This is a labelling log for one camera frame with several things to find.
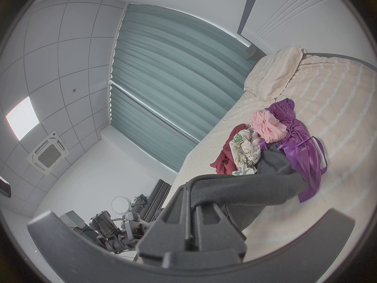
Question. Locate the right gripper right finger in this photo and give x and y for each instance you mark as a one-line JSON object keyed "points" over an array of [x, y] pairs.
{"points": [[218, 239]]}

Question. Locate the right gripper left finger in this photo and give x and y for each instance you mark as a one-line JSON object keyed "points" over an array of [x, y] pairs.
{"points": [[165, 240]]}

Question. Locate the black T-shirt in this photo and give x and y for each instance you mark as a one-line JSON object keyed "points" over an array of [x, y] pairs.
{"points": [[250, 187]]}

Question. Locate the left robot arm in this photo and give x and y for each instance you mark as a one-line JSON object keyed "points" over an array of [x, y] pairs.
{"points": [[103, 221]]}

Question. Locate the bed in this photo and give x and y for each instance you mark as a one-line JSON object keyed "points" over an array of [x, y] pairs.
{"points": [[338, 128]]}

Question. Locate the dark red garment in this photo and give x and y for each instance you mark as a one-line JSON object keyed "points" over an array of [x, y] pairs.
{"points": [[225, 161]]}

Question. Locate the white printed garment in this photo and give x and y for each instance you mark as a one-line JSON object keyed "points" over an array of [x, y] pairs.
{"points": [[244, 155]]}

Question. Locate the blue-green curtain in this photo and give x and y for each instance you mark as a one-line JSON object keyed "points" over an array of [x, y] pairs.
{"points": [[147, 122], [176, 63]]}

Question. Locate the purple garment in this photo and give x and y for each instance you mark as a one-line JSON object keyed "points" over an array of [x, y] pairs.
{"points": [[303, 152]]}

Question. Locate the pink garment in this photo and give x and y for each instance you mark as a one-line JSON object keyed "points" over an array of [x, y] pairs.
{"points": [[269, 125]]}

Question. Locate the ceiling air conditioner vent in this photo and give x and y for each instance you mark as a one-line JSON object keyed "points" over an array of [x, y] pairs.
{"points": [[48, 153]]}

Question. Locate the cream pillow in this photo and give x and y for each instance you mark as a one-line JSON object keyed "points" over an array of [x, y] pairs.
{"points": [[274, 72]]}

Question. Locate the square ceiling light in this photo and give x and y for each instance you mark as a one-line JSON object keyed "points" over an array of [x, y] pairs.
{"points": [[22, 118]]}

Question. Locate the grey bedside table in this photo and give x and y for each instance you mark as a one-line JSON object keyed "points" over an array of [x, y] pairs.
{"points": [[252, 52]]}

